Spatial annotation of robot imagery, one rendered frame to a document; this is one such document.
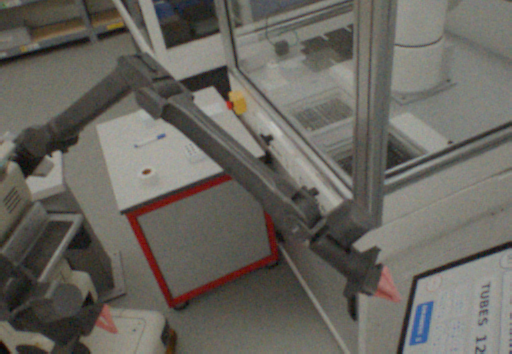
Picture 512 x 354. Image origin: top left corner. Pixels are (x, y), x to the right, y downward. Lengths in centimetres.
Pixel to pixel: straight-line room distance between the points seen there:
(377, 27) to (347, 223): 35
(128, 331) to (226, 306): 50
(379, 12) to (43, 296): 75
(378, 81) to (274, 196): 30
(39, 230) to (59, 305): 44
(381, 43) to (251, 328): 155
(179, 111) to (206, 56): 135
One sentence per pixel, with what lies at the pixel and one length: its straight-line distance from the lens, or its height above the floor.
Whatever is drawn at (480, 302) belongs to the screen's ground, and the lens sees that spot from 91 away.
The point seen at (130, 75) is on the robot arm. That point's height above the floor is 143.
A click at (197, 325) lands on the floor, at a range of 220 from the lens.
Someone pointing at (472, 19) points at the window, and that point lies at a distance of 102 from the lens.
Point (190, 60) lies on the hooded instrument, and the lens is 222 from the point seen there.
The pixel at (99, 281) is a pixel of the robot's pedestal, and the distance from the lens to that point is 239.
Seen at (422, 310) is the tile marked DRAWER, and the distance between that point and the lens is 100.
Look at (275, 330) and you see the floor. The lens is 211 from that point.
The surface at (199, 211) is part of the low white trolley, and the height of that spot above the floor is 59.
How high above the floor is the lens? 184
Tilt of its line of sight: 40 degrees down
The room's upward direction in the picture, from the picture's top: 10 degrees counter-clockwise
